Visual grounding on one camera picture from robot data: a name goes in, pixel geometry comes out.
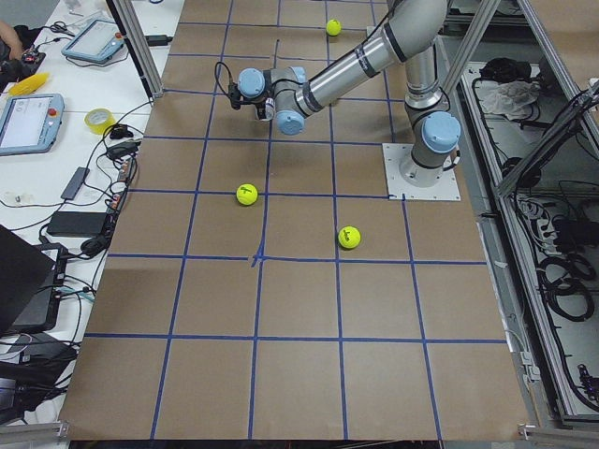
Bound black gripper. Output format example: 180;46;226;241
254;97;275;121

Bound tennis ball centre left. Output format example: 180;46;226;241
236;183;258;206

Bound tennis ball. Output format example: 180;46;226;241
337;225;361;250
326;19;342;36
236;183;258;206

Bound tennis ball far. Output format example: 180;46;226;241
326;19;342;36

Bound tennis ball centre right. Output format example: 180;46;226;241
337;225;361;250

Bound yellow tape roll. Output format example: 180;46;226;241
84;108;116;136

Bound blue teach pendant far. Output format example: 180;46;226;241
61;19;124;65

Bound blue teach pendant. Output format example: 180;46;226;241
1;94;65;156
61;19;124;65

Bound grey usb hub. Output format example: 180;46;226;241
61;167;90;200

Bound black power adapter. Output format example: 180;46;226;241
47;211;107;238

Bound blue teach pendant near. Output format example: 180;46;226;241
1;94;65;156

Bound yellow brush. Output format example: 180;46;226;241
7;72;50;96

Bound white crumpled cloth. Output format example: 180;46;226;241
481;80;540;121

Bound black laptop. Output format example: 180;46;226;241
1;227;66;336

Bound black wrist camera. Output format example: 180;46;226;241
227;81;246;110

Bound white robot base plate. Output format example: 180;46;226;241
382;143;460;201

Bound aluminium frame post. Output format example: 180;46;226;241
106;0;164;101

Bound aluminium diagonal frame bar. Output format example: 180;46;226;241
496;82;598;198

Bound coiled black cables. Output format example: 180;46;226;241
535;254;598;324

